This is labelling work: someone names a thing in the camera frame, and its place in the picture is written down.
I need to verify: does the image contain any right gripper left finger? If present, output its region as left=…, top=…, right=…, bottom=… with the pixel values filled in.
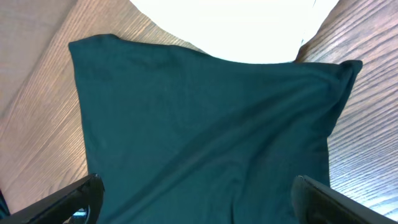
left=1, top=174, right=104, bottom=224

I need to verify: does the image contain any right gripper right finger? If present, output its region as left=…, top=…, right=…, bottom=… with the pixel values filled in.
left=291, top=175, right=397, bottom=224

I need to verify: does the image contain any black t-shirt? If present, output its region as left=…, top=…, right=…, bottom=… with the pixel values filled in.
left=68, top=34, right=363, bottom=223

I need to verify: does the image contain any white folded shirt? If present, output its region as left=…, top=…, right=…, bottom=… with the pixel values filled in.
left=129, top=0, right=340, bottom=65

